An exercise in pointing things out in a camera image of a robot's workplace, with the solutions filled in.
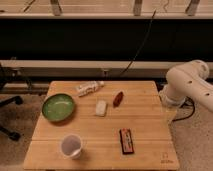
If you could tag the red pepper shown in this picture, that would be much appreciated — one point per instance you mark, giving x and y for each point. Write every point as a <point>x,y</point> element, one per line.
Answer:
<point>117,100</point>

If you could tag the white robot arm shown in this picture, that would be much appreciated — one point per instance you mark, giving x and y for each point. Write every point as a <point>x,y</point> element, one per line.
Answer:
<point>188,80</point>

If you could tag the green ceramic bowl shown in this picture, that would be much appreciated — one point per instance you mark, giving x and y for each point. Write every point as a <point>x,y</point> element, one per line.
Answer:
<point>58,107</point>

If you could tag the white plastic bottle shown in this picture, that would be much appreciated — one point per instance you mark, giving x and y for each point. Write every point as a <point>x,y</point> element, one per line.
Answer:
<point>89,87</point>

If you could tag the black red candy box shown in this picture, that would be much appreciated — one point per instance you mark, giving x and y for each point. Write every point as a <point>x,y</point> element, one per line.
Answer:
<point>126,141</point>

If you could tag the black office chair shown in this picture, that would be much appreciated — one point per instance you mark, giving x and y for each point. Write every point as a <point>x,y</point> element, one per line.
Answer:
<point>15,136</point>

